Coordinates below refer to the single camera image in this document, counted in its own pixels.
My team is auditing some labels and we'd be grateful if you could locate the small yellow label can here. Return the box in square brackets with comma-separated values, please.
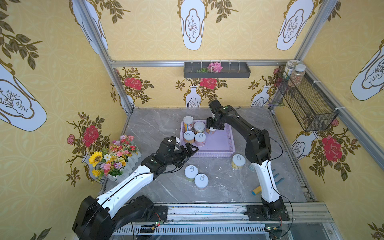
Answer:
[183, 131, 195, 144]

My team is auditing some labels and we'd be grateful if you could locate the yellow peach can white lid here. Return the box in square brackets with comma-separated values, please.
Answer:
[194, 121, 206, 134]

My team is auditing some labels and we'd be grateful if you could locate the tall colourful mixed-food can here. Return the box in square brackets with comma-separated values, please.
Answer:
[183, 116, 194, 132]

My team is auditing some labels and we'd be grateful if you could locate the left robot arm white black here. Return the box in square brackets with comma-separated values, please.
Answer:
[72, 137, 199, 240]

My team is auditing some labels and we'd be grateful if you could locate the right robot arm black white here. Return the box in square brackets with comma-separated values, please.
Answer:
[207, 100, 290, 221]

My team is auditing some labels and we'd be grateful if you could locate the lilac perforated plastic basket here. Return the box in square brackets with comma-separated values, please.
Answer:
[193, 125, 236, 158]

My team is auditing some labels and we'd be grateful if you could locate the pink purple label can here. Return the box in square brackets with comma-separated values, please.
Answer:
[194, 174, 209, 190]

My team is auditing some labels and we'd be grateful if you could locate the white picket fence planter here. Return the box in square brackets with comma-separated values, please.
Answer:
[107, 151, 142, 183]

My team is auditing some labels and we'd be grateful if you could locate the pink flower on shelf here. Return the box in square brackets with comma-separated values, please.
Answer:
[208, 62, 223, 73]

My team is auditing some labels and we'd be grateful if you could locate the artificial flower bouquet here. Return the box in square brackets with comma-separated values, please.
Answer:
[89, 135, 139, 179]

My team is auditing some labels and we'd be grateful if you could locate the spice jar behind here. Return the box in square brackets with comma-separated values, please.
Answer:
[283, 60, 301, 79]

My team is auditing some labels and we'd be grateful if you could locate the spice jar white lid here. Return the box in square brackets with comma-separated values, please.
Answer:
[288, 64, 307, 87]

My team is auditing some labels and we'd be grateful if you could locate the dark grey wall shelf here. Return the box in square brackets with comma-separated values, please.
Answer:
[184, 61, 251, 79]

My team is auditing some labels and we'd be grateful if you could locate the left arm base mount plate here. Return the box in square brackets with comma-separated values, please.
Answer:
[134, 205, 168, 223]

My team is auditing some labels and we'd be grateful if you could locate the teal garden fork yellow handle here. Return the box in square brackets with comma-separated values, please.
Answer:
[252, 169, 285, 196]

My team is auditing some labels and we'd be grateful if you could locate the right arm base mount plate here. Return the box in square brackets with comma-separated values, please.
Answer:
[245, 205, 290, 222]

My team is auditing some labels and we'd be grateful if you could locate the black wire mesh basket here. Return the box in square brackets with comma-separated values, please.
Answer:
[276, 66, 339, 132]

